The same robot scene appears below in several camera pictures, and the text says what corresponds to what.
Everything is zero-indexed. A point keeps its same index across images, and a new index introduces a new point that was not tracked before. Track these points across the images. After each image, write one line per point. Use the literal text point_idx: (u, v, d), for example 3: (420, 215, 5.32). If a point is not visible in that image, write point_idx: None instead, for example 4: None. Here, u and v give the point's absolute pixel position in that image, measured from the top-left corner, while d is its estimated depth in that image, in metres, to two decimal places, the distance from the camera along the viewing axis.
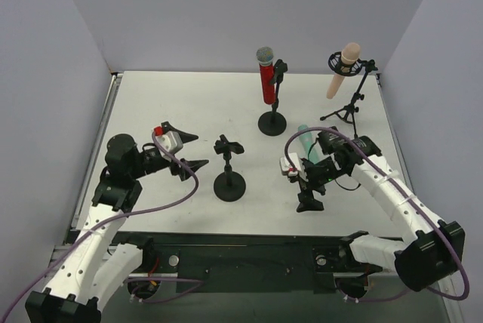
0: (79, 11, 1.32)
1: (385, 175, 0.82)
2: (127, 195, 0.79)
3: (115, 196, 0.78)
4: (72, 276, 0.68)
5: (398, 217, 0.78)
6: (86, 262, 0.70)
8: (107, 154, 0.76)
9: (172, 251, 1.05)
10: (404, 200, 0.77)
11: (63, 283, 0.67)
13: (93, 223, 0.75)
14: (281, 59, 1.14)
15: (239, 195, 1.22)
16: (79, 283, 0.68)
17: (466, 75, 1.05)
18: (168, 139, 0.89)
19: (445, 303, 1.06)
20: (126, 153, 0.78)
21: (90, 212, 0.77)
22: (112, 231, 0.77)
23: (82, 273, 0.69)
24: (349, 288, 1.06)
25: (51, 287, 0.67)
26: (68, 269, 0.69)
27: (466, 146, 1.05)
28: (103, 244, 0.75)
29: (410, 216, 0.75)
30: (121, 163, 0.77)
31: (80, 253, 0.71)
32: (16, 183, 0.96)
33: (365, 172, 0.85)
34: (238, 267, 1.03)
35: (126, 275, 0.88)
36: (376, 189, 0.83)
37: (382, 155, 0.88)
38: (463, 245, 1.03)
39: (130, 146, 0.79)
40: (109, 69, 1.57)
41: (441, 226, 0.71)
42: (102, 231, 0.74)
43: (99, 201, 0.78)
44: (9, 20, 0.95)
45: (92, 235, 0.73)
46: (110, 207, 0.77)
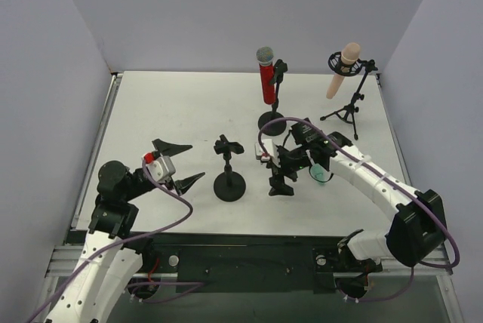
0: (78, 11, 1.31)
1: (358, 161, 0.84)
2: (123, 220, 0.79)
3: (111, 223, 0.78)
4: (72, 308, 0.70)
5: (378, 198, 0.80)
6: (84, 292, 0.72)
8: (99, 183, 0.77)
9: (172, 251, 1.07)
10: (380, 180, 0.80)
11: (63, 314, 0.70)
13: (90, 251, 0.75)
14: (281, 59, 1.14)
15: (239, 195, 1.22)
16: (78, 314, 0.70)
17: (466, 76, 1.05)
18: (159, 167, 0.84)
19: (445, 303, 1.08)
20: (118, 181, 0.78)
21: (87, 240, 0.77)
22: (111, 256, 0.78)
23: (81, 303, 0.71)
24: (349, 288, 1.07)
25: (52, 318, 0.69)
26: (67, 299, 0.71)
27: (464, 148, 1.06)
28: (102, 271, 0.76)
29: (389, 193, 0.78)
30: (113, 192, 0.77)
31: (78, 283, 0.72)
32: (17, 186, 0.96)
33: (339, 163, 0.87)
34: (238, 267, 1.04)
35: (124, 285, 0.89)
36: (354, 176, 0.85)
37: (352, 144, 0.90)
38: (463, 247, 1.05)
39: (121, 174, 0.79)
40: (109, 68, 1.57)
41: (419, 195, 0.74)
42: (99, 259, 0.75)
43: (96, 229, 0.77)
44: (9, 24, 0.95)
45: (89, 265, 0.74)
46: (106, 235, 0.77)
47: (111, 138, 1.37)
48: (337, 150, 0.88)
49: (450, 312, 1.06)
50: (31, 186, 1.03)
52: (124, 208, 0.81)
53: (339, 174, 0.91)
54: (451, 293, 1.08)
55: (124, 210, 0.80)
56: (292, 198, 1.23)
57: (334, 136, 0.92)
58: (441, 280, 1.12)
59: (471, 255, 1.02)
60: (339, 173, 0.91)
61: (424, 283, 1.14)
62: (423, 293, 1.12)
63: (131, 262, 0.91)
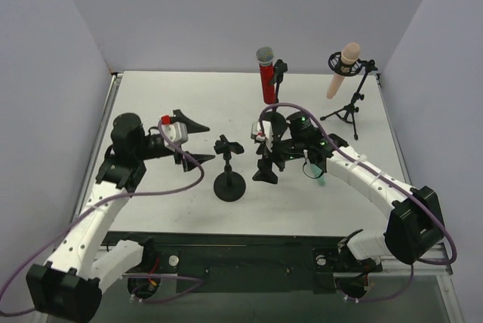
0: (78, 11, 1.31)
1: (354, 161, 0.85)
2: (130, 173, 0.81)
3: (119, 175, 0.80)
4: (74, 250, 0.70)
5: (375, 196, 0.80)
6: (87, 237, 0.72)
8: (113, 131, 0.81)
9: (172, 250, 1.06)
10: (376, 178, 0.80)
11: (65, 256, 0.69)
13: (96, 199, 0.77)
14: (281, 59, 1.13)
15: (239, 195, 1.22)
16: (80, 257, 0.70)
17: (467, 76, 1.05)
18: (173, 131, 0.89)
19: (445, 303, 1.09)
20: (131, 130, 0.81)
21: (93, 189, 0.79)
22: (115, 209, 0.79)
23: (84, 248, 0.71)
24: (349, 288, 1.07)
25: (52, 261, 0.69)
26: (69, 243, 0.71)
27: (464, 148, 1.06)
28: (106, 220, 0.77)
29: (385, 191, 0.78)
30: (126, 138, 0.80)
31: (82, 229, 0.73)
32: (18, 186, 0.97)
33: (336, 162, 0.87)
34: (238, 267, 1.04)
35: (125, 269, 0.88)
36: (351, 176, 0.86)
37: (349, 145, 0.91)
38: (463, 246, 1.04)
39: (136, 124, 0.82)
40: (109, 69, 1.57)
41: (415, 192, 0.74)
42: (105, 207, 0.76)
43: (103, 179, 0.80)
44: (10, 25, 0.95)
45: (94, 212, 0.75)
46: (113, 186, 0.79)
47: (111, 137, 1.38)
48: (335, 149, 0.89)
49: (450, 312, 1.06)
50: (32, 185, 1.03)
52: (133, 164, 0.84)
53: (337, 174, 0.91)
54: (451, 293, 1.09)
55: (132, 165, 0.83)
56: (292, 198, 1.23)
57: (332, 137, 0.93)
58: (441, 280, 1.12)
59: (471, 254, 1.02)
60: (336, 173, 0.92)
61: (425, 282, 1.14)
62: (423, 293, 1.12)
63: (133, 251, 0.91)
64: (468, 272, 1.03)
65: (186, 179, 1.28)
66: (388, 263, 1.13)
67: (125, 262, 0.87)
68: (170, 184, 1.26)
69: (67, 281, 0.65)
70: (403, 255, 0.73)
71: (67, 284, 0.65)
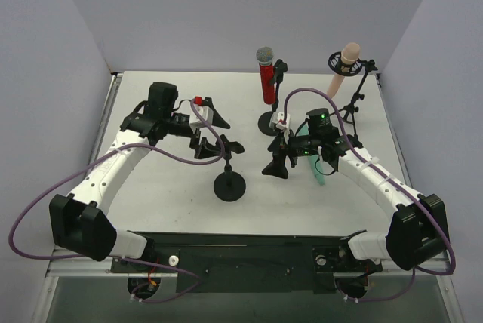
0: (78, 11, 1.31)
1: (366, 161, 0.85)
2: (153, 128, 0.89)
3: (142, 127, 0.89)
4: (96, 186, 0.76)
5: (381, 198, 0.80)
6: (109, 176, 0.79)
8: (153, 85, 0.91)
9: (172, 250, 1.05)
10: (385, 181, 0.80)
11: (87, 190, 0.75)
13: (119, 145, 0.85)
14: (281, 59, 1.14)
15: (239, 195, 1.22)
16: (101, 192, 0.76)
17: (466, 76, 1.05)
18: (204, 113, 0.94)
19: (445, 302, 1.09)
20: (167, 90, 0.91)
21: (117, 136, 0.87)
22: (134, 158, 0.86)
23: (104, 186, 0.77)
24: (349, 288, 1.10)
25: (75, 193, 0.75)
26: (93, 179, 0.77)
27: (464, 148, 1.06)
28: (125, 165, 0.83)
29: (391, 193, 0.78)
30: (160, 95, 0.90)
31: (104, 168, 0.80)
32: (19, 186, 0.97)
33: (347, 161, 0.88)
34: (238, 268, 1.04)
35: (129, 254, 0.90)
36: (361, 176, 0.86)
37: (364, 147, 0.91)
38: (464, 246, 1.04)
39: (173, 87, 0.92)
40: (109, 69, 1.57)
41: (422, 200, 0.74)
42: (127, 152, 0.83)
43: (128, 128, 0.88)
44: (9, 25, 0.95)
45: (116, 155, 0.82)
46: (136, 134, 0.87)
47: (112, 137, 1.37)
48: (349, 148, 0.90)
49: (450, 312, 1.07)
50: (32, 185, 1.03)
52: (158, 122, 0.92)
53: (348, 174, 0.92)
54: (451, 293, 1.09)
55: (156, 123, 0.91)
56: (292, 198, 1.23)
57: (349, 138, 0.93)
58: (441, 280, 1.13)
59: (471, 254, 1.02)
60: (347, 173, 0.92)
61: (425, 283, 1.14)
62: (424, 294, 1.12)
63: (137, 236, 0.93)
64: (470, 272, 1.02)
65: (186, 179, 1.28)
66: (389, 264, 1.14)
67: (132, 242, 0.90)
68: (170, 184, 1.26)
69: (87, 210, 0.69)
70: (401, 259, 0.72)
71: (87, 215, 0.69)
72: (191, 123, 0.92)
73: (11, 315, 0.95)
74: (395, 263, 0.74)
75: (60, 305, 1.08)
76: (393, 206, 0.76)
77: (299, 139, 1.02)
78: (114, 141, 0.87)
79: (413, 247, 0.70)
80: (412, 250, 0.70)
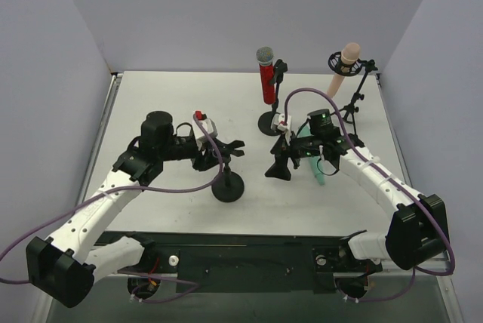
0: (78, 11, 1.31)
1: (367, 161, 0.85)
2: (146, 169, 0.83)
3: (135, 167, 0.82)
4: (75, 232, 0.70)
5: (381, 197, 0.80)
6: (91, 222, 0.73)
8: (145, 121, 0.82)
9: (172, 250, 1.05)
10: (385, 181, 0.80)
11: (66, 236, 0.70)
13: (108, 186, 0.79)
14: (281, 59, 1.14)
15: (236, 196, 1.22)
16: (80, 240, 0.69)
17: (466, 75, 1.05)
18: (207, 124, 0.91)
19: (445, 303, 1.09)
20: (162, 126, 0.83)
21: (108, 176, 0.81)
22: (124, 201, 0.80)
23: (85, 232, 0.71)
24: (349, 289, 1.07)
25: (53, 238, 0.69)
26: (73, 224, 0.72)
27: (464, 148, 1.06)
28: (112, 209, 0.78)
29: (392, 193, 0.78)
30: (153, 135, 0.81)
31: (88, 213, 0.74)
32: (18, 185, 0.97)
33: (349, 161, 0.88)
34: (238, 267, 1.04)
35: (124, 265, 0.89)
36: (361, 176, 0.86)
37: (365, 146, 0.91)
38: (466, 247, 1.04)
39: (167, 121, 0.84)
40: (109, 69, 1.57)
41: (422, 200, 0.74)
42: (115, 195, 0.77)
43: (120, 168, 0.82)
44: (10, 23, 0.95)
45: (103, 198, 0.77)
46: (127, 176, 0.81)
47: (112, 137, 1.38)
48: (349, 148, 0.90)
49: (450, 312, 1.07)
50: (32, 186, 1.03)
52: (152, 160, 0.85)
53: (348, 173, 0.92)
54: (451, 293, 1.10)
55: (151, 160, 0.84)
56: (292, 198, 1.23)
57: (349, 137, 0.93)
58: (441, 280, 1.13)
59: (471, 253, 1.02)
60: (347, 173, 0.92)
61: (425, 283, 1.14)
62: (424, 294, 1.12)
63: (136, 245, 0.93)
64: (471, 273, 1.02)
65: (186, 179, 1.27)
66: (389, 264, 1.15)
67: (127, 253, 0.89)
68: (169, 184, 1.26)
69: (61, 260, 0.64)
70: (400, 259, 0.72)
71: (62, 264, 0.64)
72: (198, 136, 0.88)
73: (11, 315, 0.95)
74: (395, 263, 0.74)
75: (59, 305, 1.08)
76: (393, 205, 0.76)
77: (302, 139, 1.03)
78: (103, 182, 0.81)
79: (412, 247, 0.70)
80: (411, 250, 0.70)
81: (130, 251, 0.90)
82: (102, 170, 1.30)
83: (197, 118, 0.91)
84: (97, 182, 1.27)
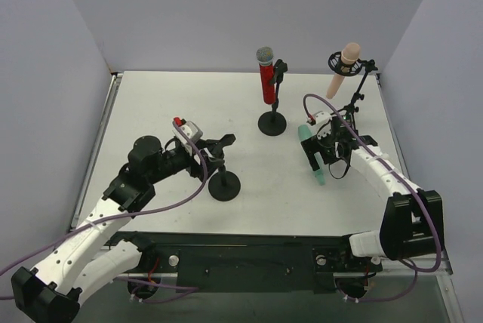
0: (78, 11, 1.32)
1: (374, 155, 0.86)
2: (137, 198, 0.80)
3: (125, 196, 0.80)
4: (60, 265, 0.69)
5: (382, 188, 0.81)
6: (77, 253, 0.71)
8: (130, 152, 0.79)
9: (172, 250, 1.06)
10: (388, 173, 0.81)
11: (50, 268, 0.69)
13: (96, 216, 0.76)
14: (281, 59, 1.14)
15: (234, 195, 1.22)
16: (63, 273, 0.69)
17: (466, 75, 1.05)
18: (189, 127, 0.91)
19: (445, 302, 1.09)
20: (149, 155, 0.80)
21: (97, 204, 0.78)
22: (112, 230, 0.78)
23: (69, 264, 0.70)
24: (349, 288, 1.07)
25: (38, 269, 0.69)
26: (59, 256, 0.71)
27: (464, 149, 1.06)
28: (100, 239, 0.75)
29: (392, 183, 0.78)
30: (140, 164, 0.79)
31: (74, 243, 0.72)
32: (19, 185, 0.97)
33: (358, 154, 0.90)
34: (238, 267, 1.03)
35: (121, 272, 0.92)
36: (367, 168, 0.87)
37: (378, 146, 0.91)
38: (466, 247, 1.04)
39: (155, 150, 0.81)
40: (109, 69, 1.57)
41: (421, 193, 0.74)
42: (102, 226, 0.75)
43: (110, 195, 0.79)
44: (9, 24, 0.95)
45: (90, 229, 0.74)
46: (117, 206, 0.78)
47: (112, 137, 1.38)
48: (360, 145, 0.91)
49: (450, 312, 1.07)
50: (32, 186, 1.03)
52: (144, 186, 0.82)
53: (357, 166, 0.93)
54: (451, 293, 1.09)
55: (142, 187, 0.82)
56: (292, 198, 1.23)
57: (364, 136, 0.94)
58: (441, 280, 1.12)
59: (470, 255, 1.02)
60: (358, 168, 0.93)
61: (425, 283, 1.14)
62: (424, 294, 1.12)
63: (130, 255, 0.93)
64: (470, 273, 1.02)
65: (186, 179, 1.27)
66: (389, 264, 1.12)
67: (123, 263, 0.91)
68: (169, 184, 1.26)
69: (44, 295, 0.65)
70: (390, 249, 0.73)
71: (44, 298, 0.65)
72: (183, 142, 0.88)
73: (11, 315, 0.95)
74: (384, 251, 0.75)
75: None
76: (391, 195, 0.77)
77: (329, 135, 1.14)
78: (93, 209, 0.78)
79: (403, 237, 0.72)
80: (400, 238, 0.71)
81: (122, 263, 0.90)
82: (102, 170, 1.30)
83: (177, 124, 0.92)
84: (97, 182, 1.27)
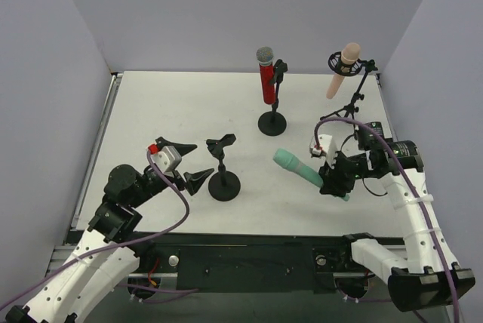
0: (79, 11, 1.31)
1: (417, 197, 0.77)
2: (123, 226, 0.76)
3: (109, 226, 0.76)
4: (50, 302, 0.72)
5: (413, 244, 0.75)
6: (66, 289, 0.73)
8: (106, 187, 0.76)
9: (171, 250, 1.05)
10: (426, 232, 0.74)
11: (41, 305, 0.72)
13: (82, 249, 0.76)
14: (281, 59, 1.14)
15: (233, 196, 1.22)
16: (54, 309, 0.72)
17: (466, 75, 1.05)
18: (165, 155, 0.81)
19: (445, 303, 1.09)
20: (124, 189, 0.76)
21: (83, 236, 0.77)
22: (102, 259, 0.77)
23: (59, 300, 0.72)
24: (349, 288, 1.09)
25: (30, 306, 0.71)
26: (48, 292, 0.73)
27: (463, 149, 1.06)
28: (89, 271, 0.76)
29: (426, 249, 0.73)
30: (118, 197, 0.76)
31: (63, 278, 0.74)
32: (18, 186, 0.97)
33: (396, 185, 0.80)
34: (238, 268, 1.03)
35: (120, 281, 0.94)
36: (403, 208, 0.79)
37: (422, 170, 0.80)
38: (465, 248, 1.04)
39: (129, 183, 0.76)
40: (109, 69, 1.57)
41: (452, 269, 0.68)
42: (88, 259, 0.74)
43: (94, 228, 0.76)
44: (9, 23, 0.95)
45: (78, 263, 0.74)
46: (102, 237, 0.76)
47: (111, 137, 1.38)
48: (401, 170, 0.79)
49: (450, 312, 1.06)
50: (31, 186, 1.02)
52: (129, 213, 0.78)
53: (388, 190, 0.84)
54: None
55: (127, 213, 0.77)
56: (292, 198, 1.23)
57: (407, 149, 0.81)
58: None
59: (471, 256, 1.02)
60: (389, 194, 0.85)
61: None
62: None
63: (124, 266, 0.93)
64: None
65: None
66: None
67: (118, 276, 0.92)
68: None
69: None
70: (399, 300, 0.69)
71: None
72: (165, 171, 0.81)
73: None
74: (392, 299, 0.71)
75: None
76: (419, 261, 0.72)
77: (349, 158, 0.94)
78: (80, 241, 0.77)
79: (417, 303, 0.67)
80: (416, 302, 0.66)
81: (118, 275, 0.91)
82: (102, 170, 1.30)
83: (151, 152, 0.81)
84: (98, 183, 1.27)
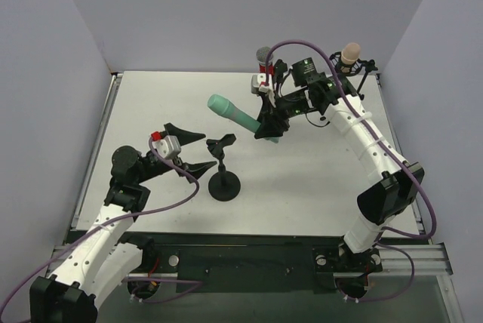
0: (79, 10, 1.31)
1: (358, 116, 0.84)
2: (136, 199, 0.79)
3: (124, 200, 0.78)
4: (78, 266, 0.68)
5: (367, 158, 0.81)
6: (93, 253, 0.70)
8: (112, 169, 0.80)
9: (172, 250, 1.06)
10: (374, 143, 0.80)
11: (69, 270, 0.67)
13: (103, 219, 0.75)
14: (281, 60, 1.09)
15: (233, 195, 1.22)
16: (84, 272, 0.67)
17: (466, 75, 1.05)
18: (166, 145, 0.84)
19: (446, 304, 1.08)
20: (130, 167, 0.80)
21: (101, 210, 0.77)
22: (121, 230, 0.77)
23: (88, 264, 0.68)
24: (349, 289, 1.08)
25: (57, 274, 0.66)
26: (75, 258, 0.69)
27: (463, 148, 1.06)
28: (111, 241, 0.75)
29: (379, 158, 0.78)
30: (127, 176, 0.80)
31: (87, 245, 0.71)
32: (19, 184, 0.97)
33: (339, 113, 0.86)
34: (238, 268, 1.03)
35: (127, 272, 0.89)
36: (349, 131, 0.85)
37: (357, 95, 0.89)
38: (465, 249, 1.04)
39: (133, 159, 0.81)
40: (109, 69, 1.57)
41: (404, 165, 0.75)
42: (111, 227, 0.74)
43: (112, 201, 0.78)
44: (9, 23, 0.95)
45: (100, 232, 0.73)
46: (121, 207, 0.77)
47: (111, 137, 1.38)
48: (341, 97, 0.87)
49: (450, 312, 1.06)
50: (31, 185, 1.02)
52: (138, 188, 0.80)
53: (332, 119, 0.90)
54: (451, 294, 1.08)
55: (136, 188, 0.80)
56: (292, 198, 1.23)
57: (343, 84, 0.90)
58: (441, 280, 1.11)
59: (471, 256, 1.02)
60: (335, 124, 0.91)
61: (425, 283, 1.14)
62: (423, 294, 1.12)
63: (130, 256, 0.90)
64: (469, 275, 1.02)
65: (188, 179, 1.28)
66: (389, 265, 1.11)
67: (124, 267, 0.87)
68: (168, 184, 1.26)
69: (70, 293, 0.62)
70: (372, 213, 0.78)
71: (69, 297, 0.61)
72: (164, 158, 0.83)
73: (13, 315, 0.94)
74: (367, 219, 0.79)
75: None
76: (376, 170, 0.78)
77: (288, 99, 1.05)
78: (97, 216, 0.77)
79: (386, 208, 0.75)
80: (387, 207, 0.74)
81: (125, 265, 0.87)
82: (102, 170, 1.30)
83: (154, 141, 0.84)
84: (98, 182, 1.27)
